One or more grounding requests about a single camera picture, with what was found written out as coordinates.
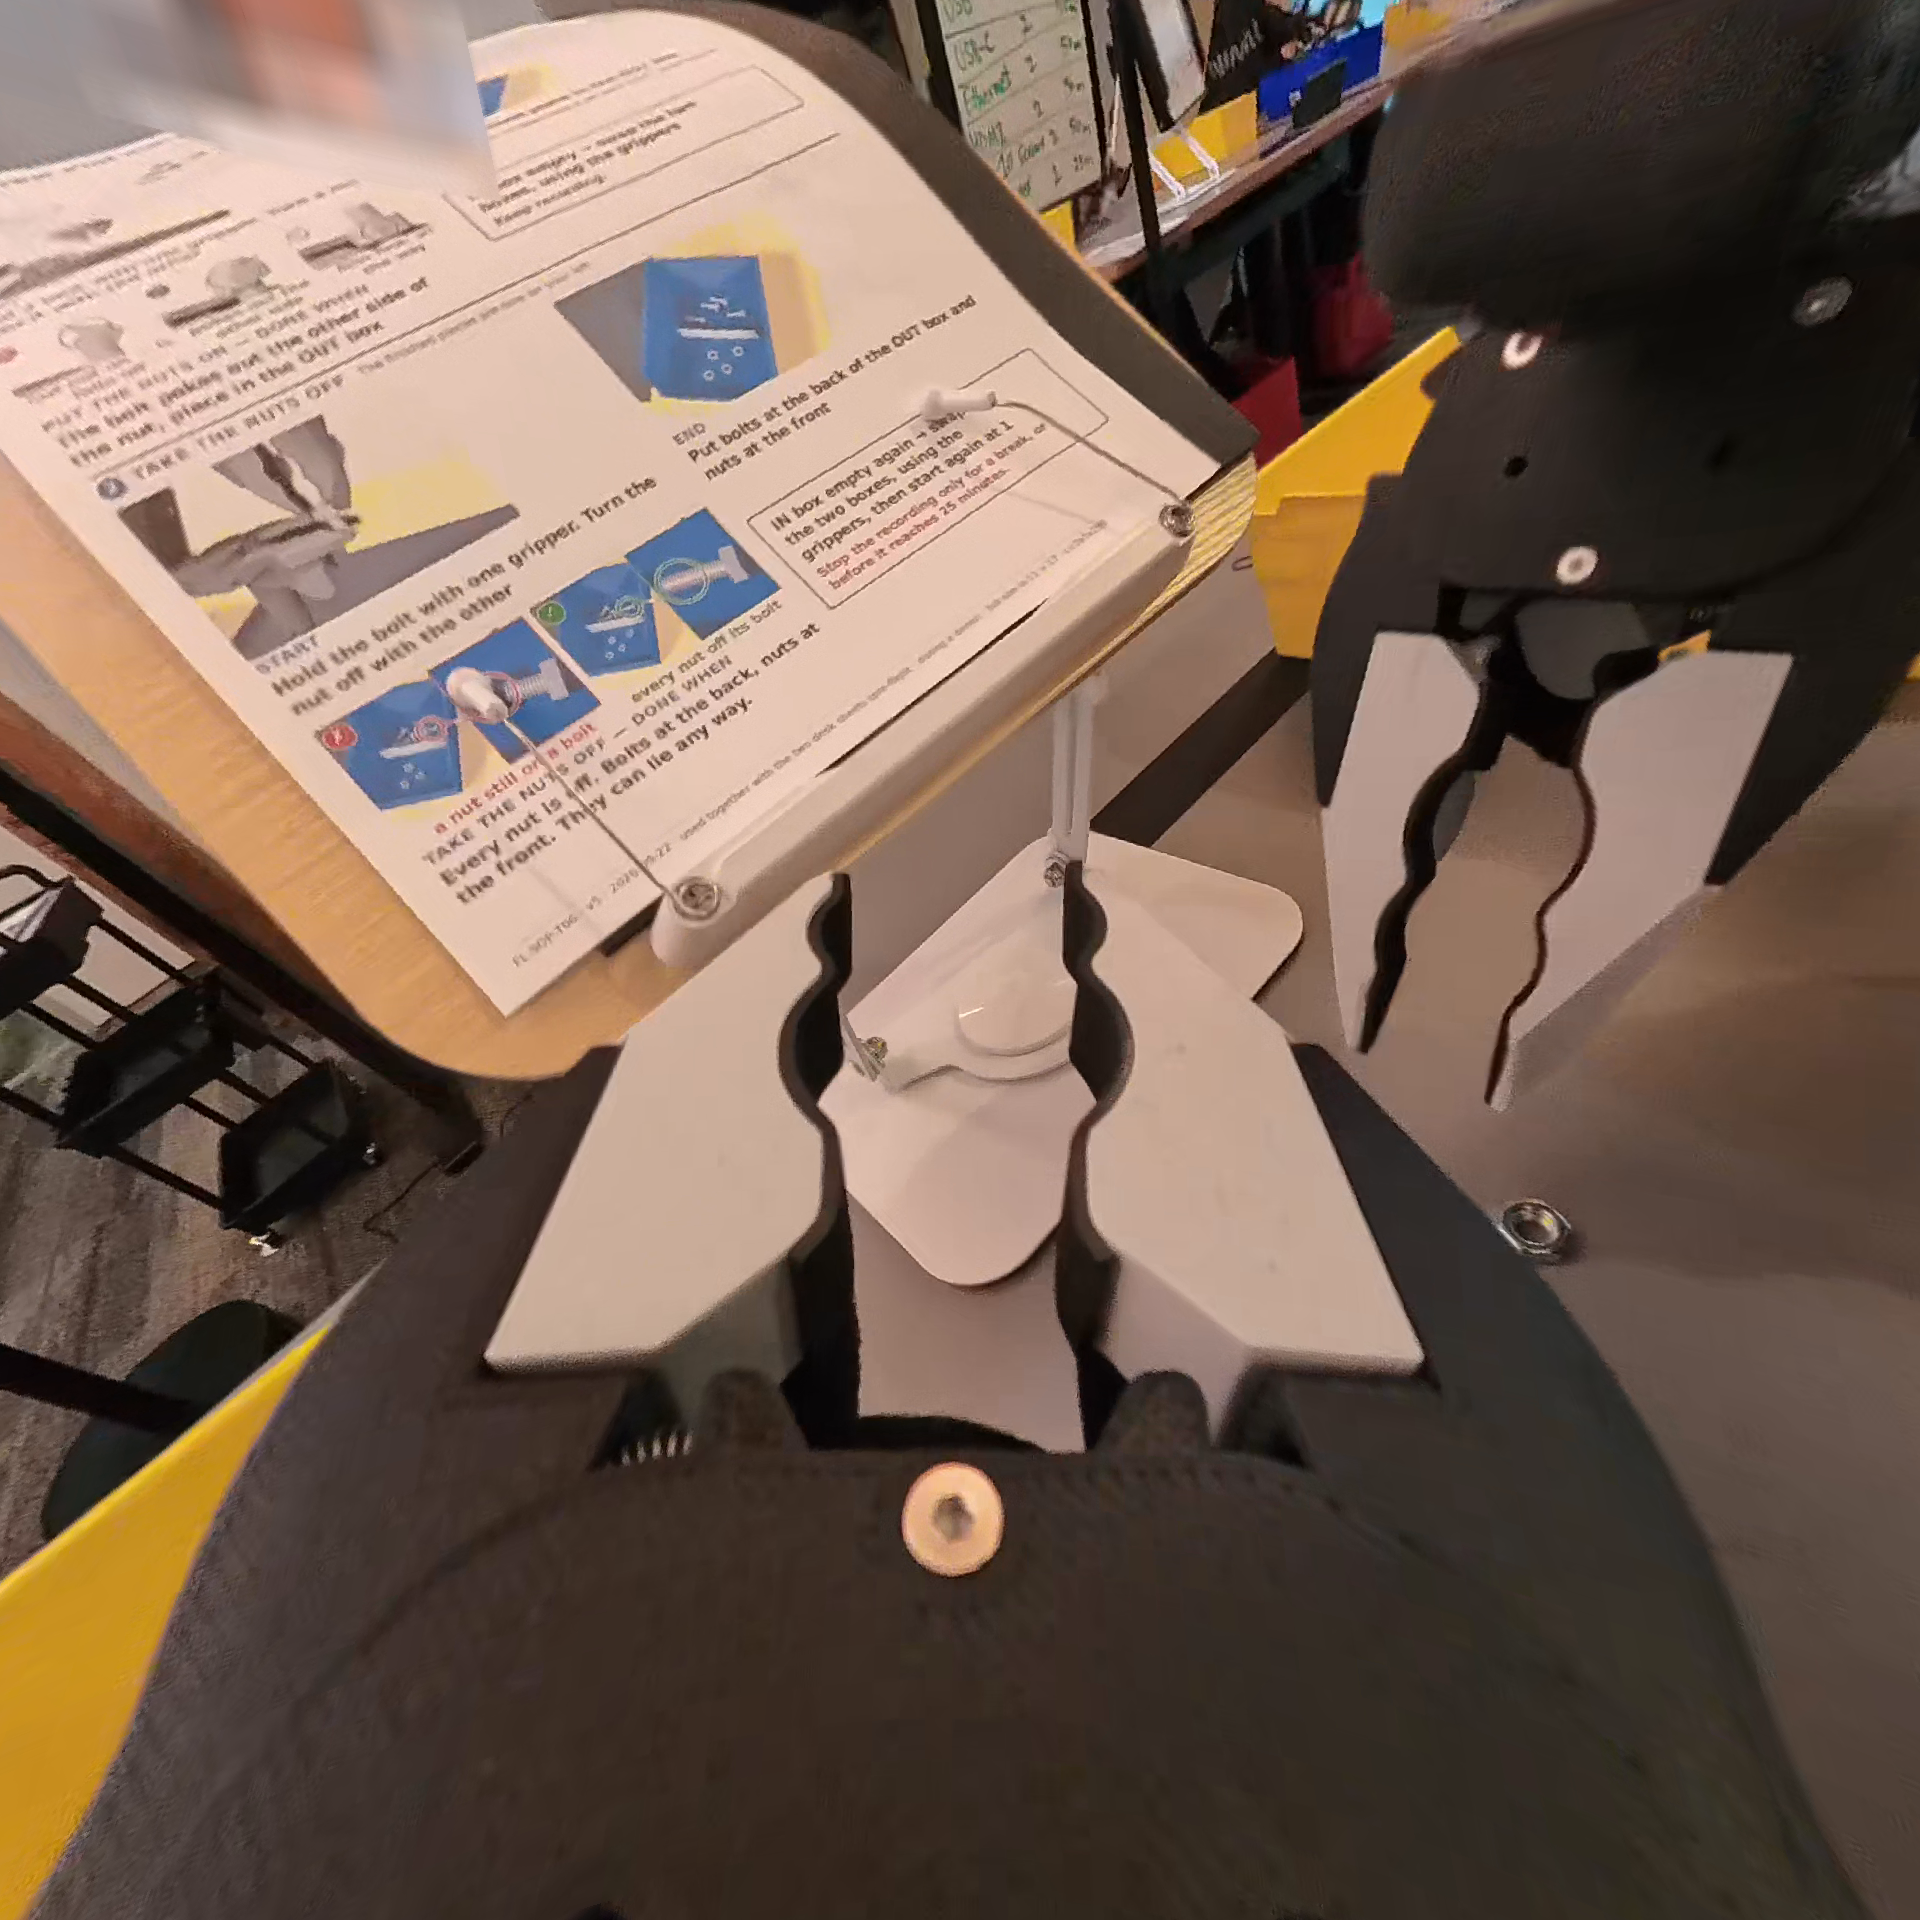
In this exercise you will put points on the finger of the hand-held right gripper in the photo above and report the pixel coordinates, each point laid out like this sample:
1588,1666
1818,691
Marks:
1665,809
1386,782

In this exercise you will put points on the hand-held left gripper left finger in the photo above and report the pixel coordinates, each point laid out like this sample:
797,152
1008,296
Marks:
673,1231

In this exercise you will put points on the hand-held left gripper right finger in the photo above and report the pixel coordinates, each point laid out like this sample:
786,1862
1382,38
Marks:
1244,1231

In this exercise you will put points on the yellow plastic bin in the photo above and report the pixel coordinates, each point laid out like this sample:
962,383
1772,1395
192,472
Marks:
1320,511
91,1695

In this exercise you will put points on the silver hex nut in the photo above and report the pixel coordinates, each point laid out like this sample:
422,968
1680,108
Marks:
1531,1229

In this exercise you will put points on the clear acrylic foot plate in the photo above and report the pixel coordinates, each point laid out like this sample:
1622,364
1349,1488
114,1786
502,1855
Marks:
989,1030

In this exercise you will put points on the red bag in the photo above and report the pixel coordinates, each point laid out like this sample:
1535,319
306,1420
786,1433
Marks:
1340,322

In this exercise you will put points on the small yellow tray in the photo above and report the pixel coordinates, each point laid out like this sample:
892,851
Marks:
1440,18
1230,127

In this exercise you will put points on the long wooden table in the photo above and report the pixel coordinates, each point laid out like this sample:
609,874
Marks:
1244,185

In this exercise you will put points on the blue storage bin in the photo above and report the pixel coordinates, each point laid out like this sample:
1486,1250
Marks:
1327,69

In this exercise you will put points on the black stool base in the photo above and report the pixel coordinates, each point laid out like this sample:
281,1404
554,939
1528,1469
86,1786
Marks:
165,1395

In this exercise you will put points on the clear sign holder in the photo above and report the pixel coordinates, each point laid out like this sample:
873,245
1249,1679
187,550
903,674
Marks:
1185,166

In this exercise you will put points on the white tethered pin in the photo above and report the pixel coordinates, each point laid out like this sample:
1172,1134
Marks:
478,691
946,404

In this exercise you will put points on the small easel whiteboard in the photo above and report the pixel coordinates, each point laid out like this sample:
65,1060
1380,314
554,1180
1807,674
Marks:
1164,52

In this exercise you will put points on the whiteboard with green writing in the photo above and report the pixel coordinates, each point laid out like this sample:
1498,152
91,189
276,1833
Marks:
1019,91

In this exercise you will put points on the printed instruction sheet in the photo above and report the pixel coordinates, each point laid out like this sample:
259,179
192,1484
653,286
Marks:
601,448

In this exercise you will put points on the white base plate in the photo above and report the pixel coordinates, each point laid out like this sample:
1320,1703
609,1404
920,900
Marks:
962,1186

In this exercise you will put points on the white slotted support bracket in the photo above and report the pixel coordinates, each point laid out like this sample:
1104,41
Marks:
1073,782

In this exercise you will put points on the silver frame screw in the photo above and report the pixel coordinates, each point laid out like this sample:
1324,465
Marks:
695,896
1177,518

